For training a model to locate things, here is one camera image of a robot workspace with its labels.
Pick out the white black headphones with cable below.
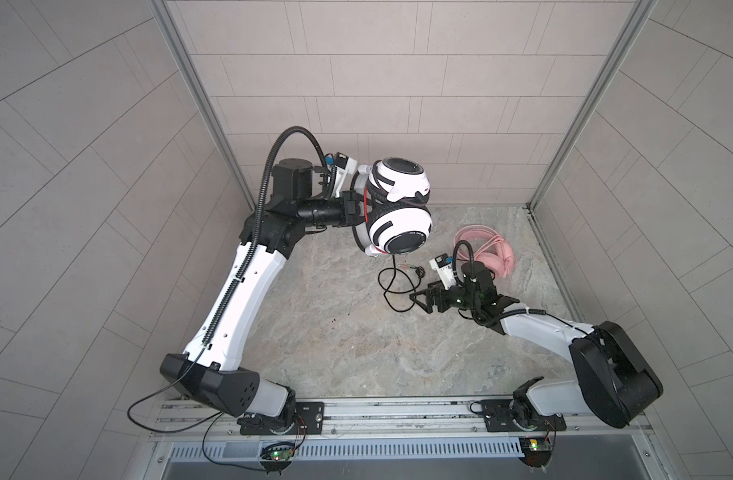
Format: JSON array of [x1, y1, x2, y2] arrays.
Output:
[[349, 157, 434, 313]]

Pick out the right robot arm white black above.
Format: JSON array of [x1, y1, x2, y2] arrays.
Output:
[[409, 255, 664, 431]]

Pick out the right circuit board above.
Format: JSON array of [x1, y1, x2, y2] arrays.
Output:
[[518, 437, 553, 468]]

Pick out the circuit board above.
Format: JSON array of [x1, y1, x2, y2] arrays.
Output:
[[260, 442, 296, 464], [518, 437, 553, 468]]

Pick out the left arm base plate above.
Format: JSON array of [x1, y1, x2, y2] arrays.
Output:
[[236, 401, 326, 436]]

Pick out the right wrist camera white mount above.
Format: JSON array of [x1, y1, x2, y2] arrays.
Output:
[[429, 253, 457, 290]]

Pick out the left circuit board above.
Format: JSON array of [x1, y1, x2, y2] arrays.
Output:
[[260, 442, 296, 464]]

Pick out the pink headphones with cable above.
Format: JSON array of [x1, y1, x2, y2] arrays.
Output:
[[453, 225, 516, 278]]

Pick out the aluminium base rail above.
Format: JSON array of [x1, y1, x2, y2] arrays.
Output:
[[140, 396, 654, 442]]

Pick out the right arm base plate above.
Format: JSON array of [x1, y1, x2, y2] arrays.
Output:
[[469, 399, 566, 433]]

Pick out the white vent grille strip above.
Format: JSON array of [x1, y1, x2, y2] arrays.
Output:
[[170, 437, 524, 462]]

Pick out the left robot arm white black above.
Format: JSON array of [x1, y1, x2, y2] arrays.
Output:
[[160, 126, 358, 430]]

